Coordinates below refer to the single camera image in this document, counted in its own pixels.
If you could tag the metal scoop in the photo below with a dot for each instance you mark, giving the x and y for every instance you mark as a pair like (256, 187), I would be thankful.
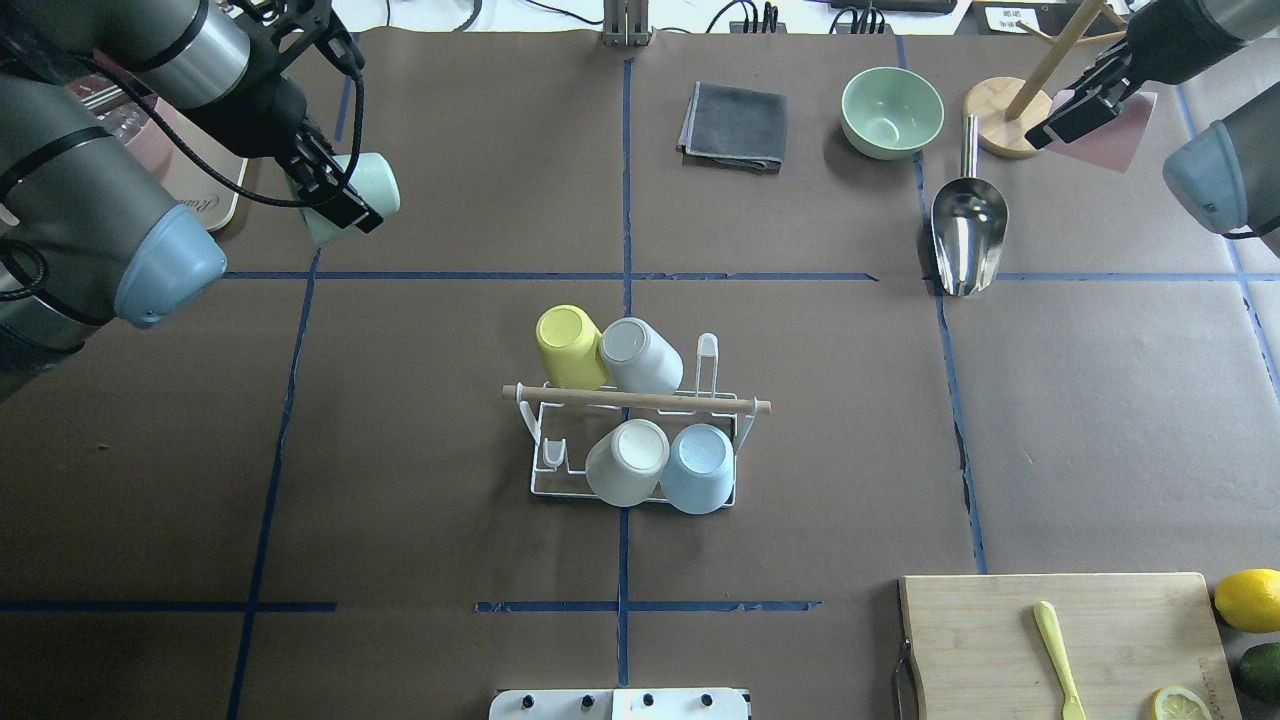
(969, 218)

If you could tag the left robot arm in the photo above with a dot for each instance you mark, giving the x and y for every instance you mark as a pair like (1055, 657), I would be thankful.
(96, 236)

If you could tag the camera mount post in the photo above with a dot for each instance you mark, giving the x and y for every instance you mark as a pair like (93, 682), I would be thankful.
(626, 23)

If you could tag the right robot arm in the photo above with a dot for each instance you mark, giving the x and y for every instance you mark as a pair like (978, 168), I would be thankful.
(1225, 176)

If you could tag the green bowl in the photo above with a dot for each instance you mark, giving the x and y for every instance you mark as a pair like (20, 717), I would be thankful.
(890, 113)

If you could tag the white cup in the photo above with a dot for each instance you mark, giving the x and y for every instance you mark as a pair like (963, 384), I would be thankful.
(624, 467)

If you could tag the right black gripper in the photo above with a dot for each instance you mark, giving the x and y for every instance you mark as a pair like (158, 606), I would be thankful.
(1163, 58)

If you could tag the pink cup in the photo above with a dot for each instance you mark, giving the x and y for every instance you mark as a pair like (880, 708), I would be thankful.
(1114, 145)

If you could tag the grey cup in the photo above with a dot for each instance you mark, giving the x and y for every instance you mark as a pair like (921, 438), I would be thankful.
(639, 359)

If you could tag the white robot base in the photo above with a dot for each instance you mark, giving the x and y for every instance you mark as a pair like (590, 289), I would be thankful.
(623, 703)

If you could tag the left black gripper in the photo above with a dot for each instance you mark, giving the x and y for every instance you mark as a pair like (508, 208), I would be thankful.
(263, 107)

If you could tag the whole lemon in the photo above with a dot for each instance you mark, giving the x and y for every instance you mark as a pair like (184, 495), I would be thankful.
(1248, 600)

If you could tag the avocado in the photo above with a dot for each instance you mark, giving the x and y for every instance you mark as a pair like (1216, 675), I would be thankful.
(1257, 673)

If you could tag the wooden cutting board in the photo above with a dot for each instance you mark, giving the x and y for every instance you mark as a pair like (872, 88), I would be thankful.
(998, 646)

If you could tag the grey folded cloth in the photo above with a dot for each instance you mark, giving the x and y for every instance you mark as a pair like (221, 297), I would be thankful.
(737, 127)

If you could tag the green cup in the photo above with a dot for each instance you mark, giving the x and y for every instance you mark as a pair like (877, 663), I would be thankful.
(371, 196)

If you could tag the beige serving tray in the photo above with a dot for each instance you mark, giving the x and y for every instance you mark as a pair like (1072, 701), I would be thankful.
(211, 202)

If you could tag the blue cup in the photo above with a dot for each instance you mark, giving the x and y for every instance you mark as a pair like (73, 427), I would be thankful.
(699, 476)

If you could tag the yellow plastic knife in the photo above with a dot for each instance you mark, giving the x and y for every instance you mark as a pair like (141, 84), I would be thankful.
(1049, 628)

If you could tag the yellow cup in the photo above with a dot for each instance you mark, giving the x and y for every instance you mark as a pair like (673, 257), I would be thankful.
(568, 344)

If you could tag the white wire cup holder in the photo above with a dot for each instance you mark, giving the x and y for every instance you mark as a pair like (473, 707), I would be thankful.
(561, 421)

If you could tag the lemon slice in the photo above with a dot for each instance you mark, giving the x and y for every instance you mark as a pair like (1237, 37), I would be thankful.
(1175, 702)

